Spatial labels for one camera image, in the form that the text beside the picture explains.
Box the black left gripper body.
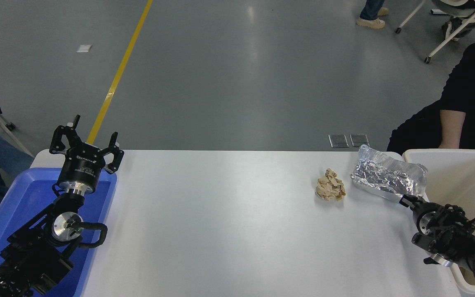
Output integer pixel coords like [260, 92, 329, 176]
[58, 144, 106, 187]

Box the foil plate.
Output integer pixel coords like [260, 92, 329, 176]
[350, 144, 428, 203]

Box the white chair leg with caster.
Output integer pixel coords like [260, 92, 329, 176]
[0, 111, 34, 157]

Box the large pale plastic bin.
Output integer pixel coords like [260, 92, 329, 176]
[402, 149, 475, 297]

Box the blue plastic tray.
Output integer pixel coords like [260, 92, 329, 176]
[0, 167, 118, 297]

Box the crumpled tan paper ball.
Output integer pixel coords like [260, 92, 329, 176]
[315, 168, 346, 201]

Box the white office chair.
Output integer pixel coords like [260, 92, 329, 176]
[394, 0, 475, 64]

